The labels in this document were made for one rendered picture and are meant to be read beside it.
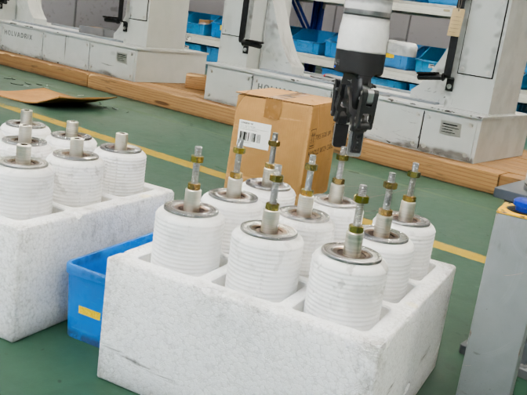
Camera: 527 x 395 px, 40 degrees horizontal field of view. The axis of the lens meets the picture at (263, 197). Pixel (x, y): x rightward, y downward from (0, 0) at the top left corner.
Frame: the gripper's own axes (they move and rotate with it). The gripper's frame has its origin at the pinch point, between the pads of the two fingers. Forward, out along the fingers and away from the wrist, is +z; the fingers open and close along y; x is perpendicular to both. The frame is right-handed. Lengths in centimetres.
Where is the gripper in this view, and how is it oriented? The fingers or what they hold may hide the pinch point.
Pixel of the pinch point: (347, 143)
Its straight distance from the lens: 114.1
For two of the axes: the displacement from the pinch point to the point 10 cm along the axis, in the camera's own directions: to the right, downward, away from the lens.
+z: -1.3, 9.6, 2.5
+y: 2.2, 2.7, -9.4
